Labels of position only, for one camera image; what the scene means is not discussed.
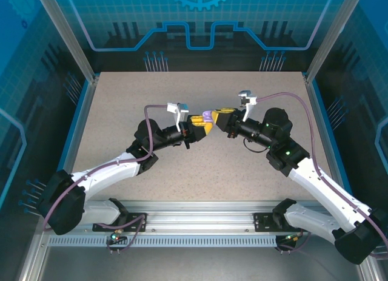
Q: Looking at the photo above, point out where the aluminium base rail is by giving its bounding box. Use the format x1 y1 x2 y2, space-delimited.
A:
41 200 363 233

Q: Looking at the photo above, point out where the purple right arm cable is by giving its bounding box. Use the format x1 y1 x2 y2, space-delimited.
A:
256 92 388 259

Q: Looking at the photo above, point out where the purple earbud charging case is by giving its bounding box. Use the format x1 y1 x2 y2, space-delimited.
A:
201 109 216 124

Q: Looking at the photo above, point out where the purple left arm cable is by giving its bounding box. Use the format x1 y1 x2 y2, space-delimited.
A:
42 104 170 254

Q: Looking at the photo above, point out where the aluminium frame post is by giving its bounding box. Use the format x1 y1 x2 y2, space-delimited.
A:
305 0 359 81
33 0 99 83

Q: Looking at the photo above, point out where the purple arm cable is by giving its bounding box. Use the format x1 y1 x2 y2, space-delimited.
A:
256 92 388 259
42 104 170 254

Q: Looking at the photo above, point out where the steel bottom panel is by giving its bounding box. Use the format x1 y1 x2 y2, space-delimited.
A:
39 247 364 281

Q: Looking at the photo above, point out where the aluminium table side rail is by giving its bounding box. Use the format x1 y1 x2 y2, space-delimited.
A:
50 76 99 211
304 76 353 211

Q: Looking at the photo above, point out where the small LED circuit board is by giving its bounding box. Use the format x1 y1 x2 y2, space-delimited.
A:
277 231 304 244
105 228 128 245

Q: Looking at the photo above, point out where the slotted aluminium cable duct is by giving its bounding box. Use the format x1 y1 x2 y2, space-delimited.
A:
47 235 278 248

